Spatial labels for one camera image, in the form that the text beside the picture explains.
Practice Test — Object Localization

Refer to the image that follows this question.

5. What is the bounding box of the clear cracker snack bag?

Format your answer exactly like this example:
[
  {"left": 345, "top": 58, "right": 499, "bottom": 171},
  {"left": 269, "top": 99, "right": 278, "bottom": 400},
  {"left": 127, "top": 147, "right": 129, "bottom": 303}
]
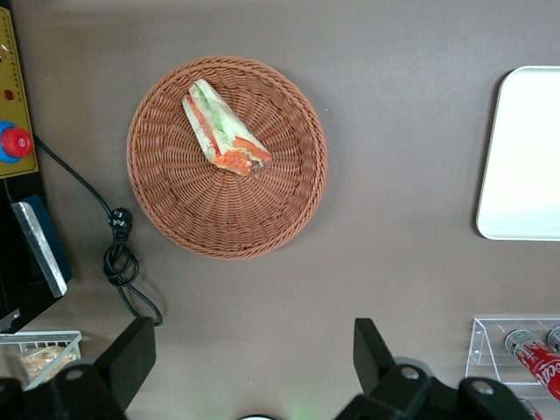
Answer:
[{"left": 17, "top": 345, "right": 78, "bottom": 389}]

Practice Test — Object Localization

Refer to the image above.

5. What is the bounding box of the triangle sandwich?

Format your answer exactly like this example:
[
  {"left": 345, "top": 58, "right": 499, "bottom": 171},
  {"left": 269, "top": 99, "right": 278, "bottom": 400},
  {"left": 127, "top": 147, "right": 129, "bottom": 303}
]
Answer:
[{"left": 181, "top": 78, "right": 272, "bottom": 176}]

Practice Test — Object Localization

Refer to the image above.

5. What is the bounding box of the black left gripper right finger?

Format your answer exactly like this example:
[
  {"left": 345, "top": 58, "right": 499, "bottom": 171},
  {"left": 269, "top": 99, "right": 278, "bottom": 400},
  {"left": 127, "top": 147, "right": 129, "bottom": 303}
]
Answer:
[{"left": 336, "top": 318, "right": 438, "bottom": 420}]

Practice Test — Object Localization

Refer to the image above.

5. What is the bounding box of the black sealing machine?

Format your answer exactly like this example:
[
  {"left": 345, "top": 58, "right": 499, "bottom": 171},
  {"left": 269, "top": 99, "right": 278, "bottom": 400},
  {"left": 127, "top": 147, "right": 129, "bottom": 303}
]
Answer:
[{"left": 0, "top": 0, "right": 74, "bottom": 336}]

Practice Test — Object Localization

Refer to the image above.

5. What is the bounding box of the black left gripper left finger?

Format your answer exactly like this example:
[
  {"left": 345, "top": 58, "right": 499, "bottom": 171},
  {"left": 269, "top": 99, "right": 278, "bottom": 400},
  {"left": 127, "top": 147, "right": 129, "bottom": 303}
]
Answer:
[{"left": 47, "top": 318, "right": 158, "bottom": 420}]

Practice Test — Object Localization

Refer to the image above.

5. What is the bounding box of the black power cable with plug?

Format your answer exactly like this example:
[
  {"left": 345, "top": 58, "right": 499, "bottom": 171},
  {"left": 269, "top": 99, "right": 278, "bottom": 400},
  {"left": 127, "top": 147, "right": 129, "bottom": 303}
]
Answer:
[{"left": 33, "top": 135, "right": 164, "bottom": 327}]

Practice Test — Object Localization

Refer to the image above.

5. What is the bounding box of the clear bin of pastries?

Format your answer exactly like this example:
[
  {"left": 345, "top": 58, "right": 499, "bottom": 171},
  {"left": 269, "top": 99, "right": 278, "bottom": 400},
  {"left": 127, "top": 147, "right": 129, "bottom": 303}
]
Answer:
[{"left": 0, "top": 330, "right": 83, "bottom": 390}]

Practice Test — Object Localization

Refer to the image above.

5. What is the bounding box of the clear acrylic bottle rack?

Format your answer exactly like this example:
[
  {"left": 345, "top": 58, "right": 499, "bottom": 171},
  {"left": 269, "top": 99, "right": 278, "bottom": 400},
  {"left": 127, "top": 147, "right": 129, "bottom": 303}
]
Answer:
[{"left": 464, "top": 317, "right": 560, "bottom": 402}]

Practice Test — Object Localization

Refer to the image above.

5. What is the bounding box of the cream rectangular tray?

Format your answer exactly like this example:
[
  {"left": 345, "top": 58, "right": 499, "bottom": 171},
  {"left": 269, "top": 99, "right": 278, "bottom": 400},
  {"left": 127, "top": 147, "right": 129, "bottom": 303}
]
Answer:
[{"left": 475, "top": 65, "right": 560, "bottom": 242}]

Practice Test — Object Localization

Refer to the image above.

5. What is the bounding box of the yellow control panel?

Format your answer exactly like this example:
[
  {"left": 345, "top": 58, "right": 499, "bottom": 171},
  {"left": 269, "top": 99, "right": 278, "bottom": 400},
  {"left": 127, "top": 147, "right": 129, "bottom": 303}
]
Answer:
[{"left": 0, "top": 6, "right": 39, "bottom": 179}]

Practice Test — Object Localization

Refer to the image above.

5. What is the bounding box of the brown round wicker basket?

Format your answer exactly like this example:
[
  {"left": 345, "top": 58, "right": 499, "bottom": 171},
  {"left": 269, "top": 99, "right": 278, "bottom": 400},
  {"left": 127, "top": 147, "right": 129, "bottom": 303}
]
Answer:
[{"left": 125, "top": 55, "right": 329, "bottom": 262}]

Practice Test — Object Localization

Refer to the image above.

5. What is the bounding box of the red emergency stop button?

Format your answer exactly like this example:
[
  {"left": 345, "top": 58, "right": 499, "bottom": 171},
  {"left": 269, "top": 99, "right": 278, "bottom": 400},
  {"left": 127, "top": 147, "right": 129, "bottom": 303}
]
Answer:
[{"left": 0, "top": 121, "right": 34, "bottom": 164}]

